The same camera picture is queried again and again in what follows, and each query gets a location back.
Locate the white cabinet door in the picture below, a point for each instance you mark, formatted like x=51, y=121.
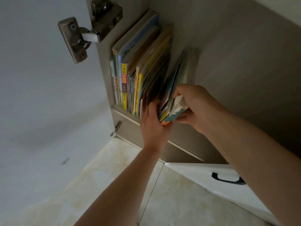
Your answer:
x=200, y=176
x=35, y=103

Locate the person's right hand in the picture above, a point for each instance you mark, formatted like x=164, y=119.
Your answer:
x=202, y=110

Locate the large orange cover book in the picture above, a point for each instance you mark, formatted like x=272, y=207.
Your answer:
x=188, y=65

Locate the person's right forearm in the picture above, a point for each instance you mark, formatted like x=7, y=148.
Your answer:
x=258, y=157

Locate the small metal cabinet hinge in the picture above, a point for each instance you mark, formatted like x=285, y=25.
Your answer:
x=117, y=127

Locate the person's left hand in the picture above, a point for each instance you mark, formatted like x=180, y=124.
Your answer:
x=152, y=131

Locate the row of colourful books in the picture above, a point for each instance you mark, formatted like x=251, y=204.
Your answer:
x=131, y=68

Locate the blue cover book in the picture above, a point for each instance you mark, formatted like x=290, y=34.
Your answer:
x=175, y=117

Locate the white wooden cabinet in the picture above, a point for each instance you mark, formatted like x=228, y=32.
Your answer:
x=247, y=56

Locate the orange white label book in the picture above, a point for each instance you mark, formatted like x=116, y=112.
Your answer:
x=171, y=87

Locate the person's left forearm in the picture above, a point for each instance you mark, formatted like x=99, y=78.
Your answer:
x=122, y=193

